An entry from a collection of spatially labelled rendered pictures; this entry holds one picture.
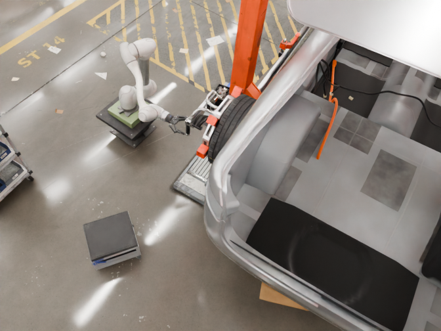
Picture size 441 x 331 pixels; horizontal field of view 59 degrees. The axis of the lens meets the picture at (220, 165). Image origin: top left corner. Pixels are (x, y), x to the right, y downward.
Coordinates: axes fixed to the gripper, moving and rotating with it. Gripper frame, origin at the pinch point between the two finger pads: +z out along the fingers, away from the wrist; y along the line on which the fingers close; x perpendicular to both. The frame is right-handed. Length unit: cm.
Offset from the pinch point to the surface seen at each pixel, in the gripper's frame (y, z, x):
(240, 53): -64, 11, 42
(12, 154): 89, -130, -36
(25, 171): 88, -130, -68
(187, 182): 9, 5, -75
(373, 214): 0, 163, 14
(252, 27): -64, 18, 72
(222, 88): -79, -10, -27
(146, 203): 47, -18, -83
